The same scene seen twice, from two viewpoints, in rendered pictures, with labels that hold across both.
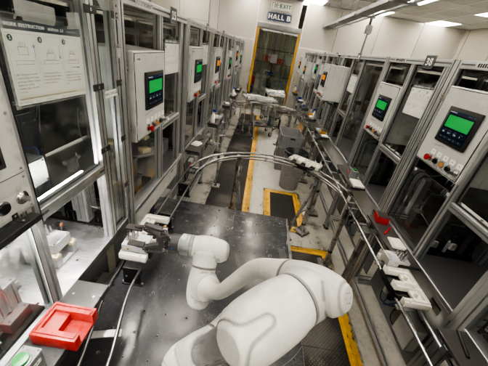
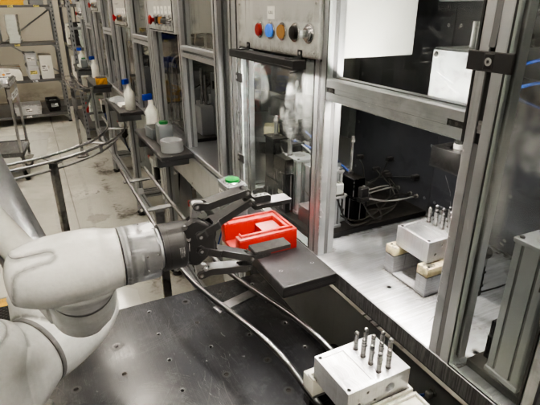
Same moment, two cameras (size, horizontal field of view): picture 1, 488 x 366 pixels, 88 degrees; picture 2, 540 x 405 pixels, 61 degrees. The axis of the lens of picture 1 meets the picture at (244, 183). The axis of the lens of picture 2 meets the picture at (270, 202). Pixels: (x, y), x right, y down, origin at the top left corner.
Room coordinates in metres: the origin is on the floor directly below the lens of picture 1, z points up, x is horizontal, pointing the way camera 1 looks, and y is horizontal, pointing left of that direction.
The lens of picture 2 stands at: (1.47, 0.10, 1.47)
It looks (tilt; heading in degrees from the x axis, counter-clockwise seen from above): 23 degrees down; 153
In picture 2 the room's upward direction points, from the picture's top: straight up
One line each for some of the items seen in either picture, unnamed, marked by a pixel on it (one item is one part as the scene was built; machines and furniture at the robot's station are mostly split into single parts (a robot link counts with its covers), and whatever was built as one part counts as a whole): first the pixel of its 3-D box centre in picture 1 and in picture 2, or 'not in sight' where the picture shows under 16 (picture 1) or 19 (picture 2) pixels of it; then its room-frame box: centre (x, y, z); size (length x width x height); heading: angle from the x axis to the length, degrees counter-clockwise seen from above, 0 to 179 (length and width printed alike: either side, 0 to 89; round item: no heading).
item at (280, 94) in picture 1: (272, 107); not in sight; (7.72, -0.45, 0.48); 0.84 x 0.58 x 0.97; 8
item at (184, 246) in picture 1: (186, 244); (141, 251); (0.82, 0.20, 1.12); 0.09 x 0.06 x 0.09; 0
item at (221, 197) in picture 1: (243, 142); not in sight; (5.50, 0.17, 0.01); 5.85 x 0.59 x 0.01; 0
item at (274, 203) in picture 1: (282, 208); not in sight; (3.03, -0.59, 0.01); 1.00 x 0.55 x 0.01; 0
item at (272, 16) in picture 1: (279, 17); not in sight; (9.07, -0.19, 2.81); 0.75 x 0.04 x 0.25; 90
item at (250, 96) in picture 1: (257, 114); not in sight; (6.44, -0.04, 0.48); 0.88 x 0.56 x 0.96; 108
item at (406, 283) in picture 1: (399, 281); not in sight; (1.12, -1.00, 0.84); 0.37 x 0.14 x 0.10; 0
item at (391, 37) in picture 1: (364, 76); not in sight; (9.12, -3.26, 1.65); 4.64 x 0.08 x 3.30; 90
